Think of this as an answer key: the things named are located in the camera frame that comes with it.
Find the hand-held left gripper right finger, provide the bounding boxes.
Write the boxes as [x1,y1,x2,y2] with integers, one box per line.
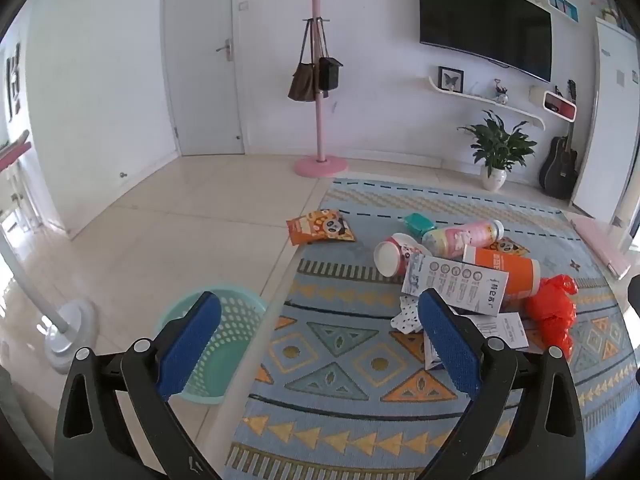
[417,287,586,480]

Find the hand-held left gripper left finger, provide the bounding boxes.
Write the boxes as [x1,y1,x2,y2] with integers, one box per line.
[52,290,223,480]

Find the polka dot wrapper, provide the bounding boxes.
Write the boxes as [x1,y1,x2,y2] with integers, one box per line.
[390,294,423,335]

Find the teal plastic basket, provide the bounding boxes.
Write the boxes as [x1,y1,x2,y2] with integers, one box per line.
[155,285,268,406]

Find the white paper sheet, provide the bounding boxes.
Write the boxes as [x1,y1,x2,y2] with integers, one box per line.
[425,312,530,368]

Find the white printed carton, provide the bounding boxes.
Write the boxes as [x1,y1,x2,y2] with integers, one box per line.
[400,254,510,317]

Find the orange paper canister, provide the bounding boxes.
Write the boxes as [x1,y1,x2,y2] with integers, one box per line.
[462,245,542,311]

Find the white cup with red rim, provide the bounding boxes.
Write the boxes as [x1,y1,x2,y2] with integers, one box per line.
[374,233,431,278]

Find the red plastic bag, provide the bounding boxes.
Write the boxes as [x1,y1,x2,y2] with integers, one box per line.
[524,274,579,359]

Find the pink drink bottle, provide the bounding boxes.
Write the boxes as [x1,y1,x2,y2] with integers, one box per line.
[421,218,505,257]

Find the orange panda snack bag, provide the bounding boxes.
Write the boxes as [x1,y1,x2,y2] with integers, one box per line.
[286,210,358,247]
[487,236,531,257]

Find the teal small container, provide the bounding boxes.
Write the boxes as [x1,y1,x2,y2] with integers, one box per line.
[403,213,437,237]

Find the blue patterned rug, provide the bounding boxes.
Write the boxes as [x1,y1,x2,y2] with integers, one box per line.
[225,177,640,480]

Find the white floor fan stand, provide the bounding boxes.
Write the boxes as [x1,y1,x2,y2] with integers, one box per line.
[0,232,98,373]

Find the pink folded mat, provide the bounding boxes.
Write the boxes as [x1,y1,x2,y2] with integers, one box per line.
[570,215,633,281]

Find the potted green plant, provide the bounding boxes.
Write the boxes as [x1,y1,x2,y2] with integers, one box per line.
[457,110,538,192]

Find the black acoustic guitar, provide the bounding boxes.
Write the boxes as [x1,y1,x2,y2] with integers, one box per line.
[538,79,580,200]

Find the pink coat rack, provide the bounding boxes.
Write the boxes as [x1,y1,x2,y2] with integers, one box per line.
[294,0,349,179]

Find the pink table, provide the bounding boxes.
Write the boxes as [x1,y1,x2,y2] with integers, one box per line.
[0,130,33,173]

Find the white door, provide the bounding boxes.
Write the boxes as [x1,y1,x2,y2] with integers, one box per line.
[161,0,247,157]

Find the white box shelf red inside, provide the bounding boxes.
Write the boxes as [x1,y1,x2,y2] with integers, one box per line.
[542,90,578,123]

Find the white cabinet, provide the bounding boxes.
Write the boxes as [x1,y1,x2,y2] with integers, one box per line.
[571,16,640,226]

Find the framed butterfly picture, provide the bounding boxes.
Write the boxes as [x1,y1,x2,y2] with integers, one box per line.
[438,66,465,92]

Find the brown handbag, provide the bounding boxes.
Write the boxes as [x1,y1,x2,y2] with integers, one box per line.
[287,20,318,103]

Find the black handbag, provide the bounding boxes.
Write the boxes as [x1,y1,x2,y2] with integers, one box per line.
[315,20,344,92]

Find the black flat television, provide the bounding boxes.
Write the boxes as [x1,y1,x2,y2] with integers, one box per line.
[416,0,553,83]

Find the blue picture frames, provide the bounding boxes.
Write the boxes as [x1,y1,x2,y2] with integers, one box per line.
[547,0,580,23]

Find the small potted flower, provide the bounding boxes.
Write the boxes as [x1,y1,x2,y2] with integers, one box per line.
[590,0,621,23]

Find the white curved wall shelf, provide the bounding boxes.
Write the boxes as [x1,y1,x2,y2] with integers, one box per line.
[427,76,547,133]

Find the black wall frames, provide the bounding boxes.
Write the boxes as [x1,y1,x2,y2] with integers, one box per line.
[5,42,23,123]

